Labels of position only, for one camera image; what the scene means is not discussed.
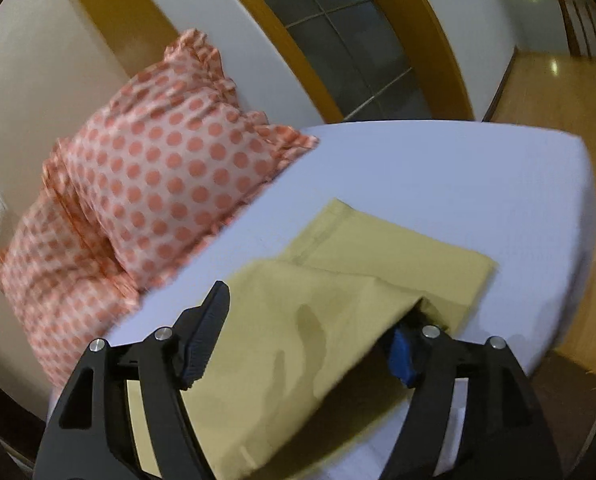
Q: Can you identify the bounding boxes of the khaki olive pants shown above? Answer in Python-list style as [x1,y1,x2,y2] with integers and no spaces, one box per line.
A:
[124,197,499,480]

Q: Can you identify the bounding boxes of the left polka dot pillow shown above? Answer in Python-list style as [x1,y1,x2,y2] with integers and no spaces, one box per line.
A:
[0,190,140,390]

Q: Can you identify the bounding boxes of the polka dot pillow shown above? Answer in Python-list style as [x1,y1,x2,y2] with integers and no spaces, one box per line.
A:
[57,28,318,290]
[0,190,140,390]

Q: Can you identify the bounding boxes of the bed with lavender sheet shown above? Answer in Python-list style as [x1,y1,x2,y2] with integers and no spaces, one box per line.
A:
[108,120,596,372]

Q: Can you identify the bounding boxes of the right polka dot pillow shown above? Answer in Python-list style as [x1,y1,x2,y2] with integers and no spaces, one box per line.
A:
[57,28,318,290]

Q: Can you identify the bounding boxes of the wooden framed glass door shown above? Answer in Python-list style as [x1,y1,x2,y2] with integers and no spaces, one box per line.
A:
[238,0,475,122]

